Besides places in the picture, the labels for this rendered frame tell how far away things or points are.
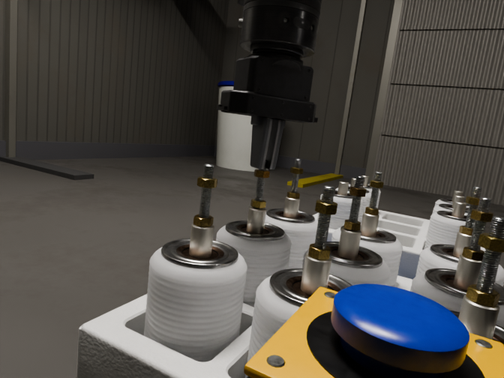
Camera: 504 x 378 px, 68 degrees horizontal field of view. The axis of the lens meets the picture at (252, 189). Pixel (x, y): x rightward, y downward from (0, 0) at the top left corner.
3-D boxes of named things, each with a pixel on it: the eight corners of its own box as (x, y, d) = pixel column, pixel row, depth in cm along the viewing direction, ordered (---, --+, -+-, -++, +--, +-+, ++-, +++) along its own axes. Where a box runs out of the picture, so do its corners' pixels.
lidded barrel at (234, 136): (284, 170, 359) (295, 93, 346) (255, 174, 305) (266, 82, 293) (232, 161, 386) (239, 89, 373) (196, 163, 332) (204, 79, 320)
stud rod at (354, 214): (343, 241, 42) (354, 175, 40) (348, 240, 42) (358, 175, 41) (350, 244, 41) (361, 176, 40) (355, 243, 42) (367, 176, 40)
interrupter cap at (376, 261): (315, 264, 39) (316, 258, 38) (311, 243, 46) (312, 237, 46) (389, 275, 38) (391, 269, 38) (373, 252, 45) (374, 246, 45)
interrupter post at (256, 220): (241, 231, 48) (244, 205, 47) (257, 229, 49) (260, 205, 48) (251, 236, 46) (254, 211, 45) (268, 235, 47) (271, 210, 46)
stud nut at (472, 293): (490, 309, 24) (493, 297, 24) (463, 298, 26) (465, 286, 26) (500, 303, 26) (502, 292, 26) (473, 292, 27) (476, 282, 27)
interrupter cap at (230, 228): (214, 226, 48) (215, 220, 48) (262, 223, 52) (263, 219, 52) (244, 245, 42) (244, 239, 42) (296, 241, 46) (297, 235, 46)
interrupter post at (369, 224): (358, 232, 54) (362, 211, 53) (375, 235, 53) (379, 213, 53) (358, 237, 51) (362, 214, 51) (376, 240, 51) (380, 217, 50)
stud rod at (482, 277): (481, 327, 25) (507, 220, 24) (466, 320, 26) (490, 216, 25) (487, 323, 26) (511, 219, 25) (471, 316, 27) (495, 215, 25)
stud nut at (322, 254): (328, 262, 30) (330, 252, 30) (307, 258, 30) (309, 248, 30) (328, 254, 32) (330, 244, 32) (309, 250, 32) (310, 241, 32)
